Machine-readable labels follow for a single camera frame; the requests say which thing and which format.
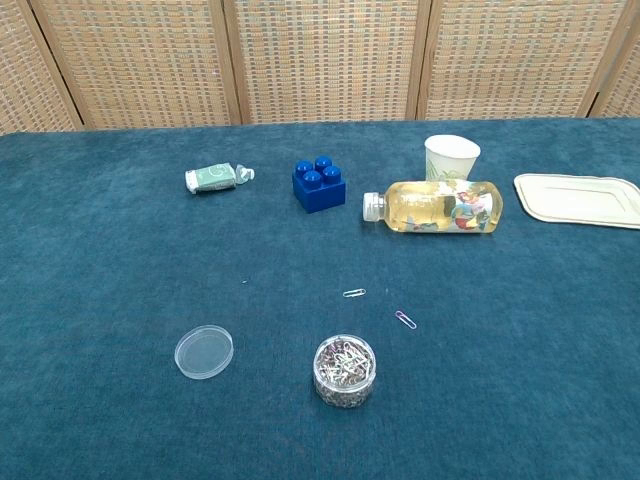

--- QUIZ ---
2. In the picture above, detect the clear jar of paperclips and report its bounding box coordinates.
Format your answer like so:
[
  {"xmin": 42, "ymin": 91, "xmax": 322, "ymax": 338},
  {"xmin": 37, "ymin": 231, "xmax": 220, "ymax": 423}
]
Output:
[{"xmin": 312, "ymin": 335, "xmax": 378, "ymax": 410}]

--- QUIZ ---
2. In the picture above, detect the blue toy building block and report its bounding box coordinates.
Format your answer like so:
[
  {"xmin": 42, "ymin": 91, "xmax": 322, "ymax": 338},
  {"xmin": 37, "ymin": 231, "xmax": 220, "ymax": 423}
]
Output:
[{"xmin": 291, "ymin": 155, "xmax": 347, "ymax": 215}]

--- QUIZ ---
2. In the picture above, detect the clear bottle with yellow liquid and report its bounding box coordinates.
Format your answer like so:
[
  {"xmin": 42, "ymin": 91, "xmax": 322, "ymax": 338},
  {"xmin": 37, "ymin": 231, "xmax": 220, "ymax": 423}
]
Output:
[{"xmin": 362, "ymin": 179, "xmax": 504, "ymax": 236}]

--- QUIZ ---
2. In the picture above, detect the green toothpaste tube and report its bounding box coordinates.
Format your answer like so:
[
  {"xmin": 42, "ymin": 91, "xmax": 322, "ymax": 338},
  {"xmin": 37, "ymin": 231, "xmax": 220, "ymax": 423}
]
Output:
[{"xmin": 184, "ymin": 161, "xmax": 257, "ymax": 195}]

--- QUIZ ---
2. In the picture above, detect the white paper cup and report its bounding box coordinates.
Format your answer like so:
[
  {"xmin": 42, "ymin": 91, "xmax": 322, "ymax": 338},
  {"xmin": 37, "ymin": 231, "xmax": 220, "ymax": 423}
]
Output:
[{"xmin": 424, "ymin": 134, "xmax": 482, "ymax": 182}]

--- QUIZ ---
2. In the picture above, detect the clear round plastic lid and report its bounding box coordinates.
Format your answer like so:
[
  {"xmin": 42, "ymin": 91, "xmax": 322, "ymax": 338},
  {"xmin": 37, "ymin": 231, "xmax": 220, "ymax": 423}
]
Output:
[{"xmin": 173, "ymin": 324, "xmax": 235, "ymax": 381}]

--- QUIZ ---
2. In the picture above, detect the teal tablecloth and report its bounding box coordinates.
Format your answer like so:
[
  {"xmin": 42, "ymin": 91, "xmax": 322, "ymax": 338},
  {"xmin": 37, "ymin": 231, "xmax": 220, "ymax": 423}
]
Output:
[{"xmin": 0, "ymin": 116, "xmax": 640, "ymax": 480}]

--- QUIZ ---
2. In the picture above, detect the woven folding screen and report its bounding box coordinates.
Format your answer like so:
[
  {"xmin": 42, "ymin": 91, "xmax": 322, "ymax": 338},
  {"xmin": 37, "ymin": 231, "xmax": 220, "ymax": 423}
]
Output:
[{"xmin": 0, "ymin": 0, "xmax": 640, "ymax": 136}]

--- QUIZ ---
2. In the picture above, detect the beige rectangular tray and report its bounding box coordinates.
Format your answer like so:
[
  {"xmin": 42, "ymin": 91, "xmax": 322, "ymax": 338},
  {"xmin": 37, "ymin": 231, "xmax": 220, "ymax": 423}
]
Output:
[{"xmin": 513, "ymin": 172, "xmax": 640, "ymax": 231}]

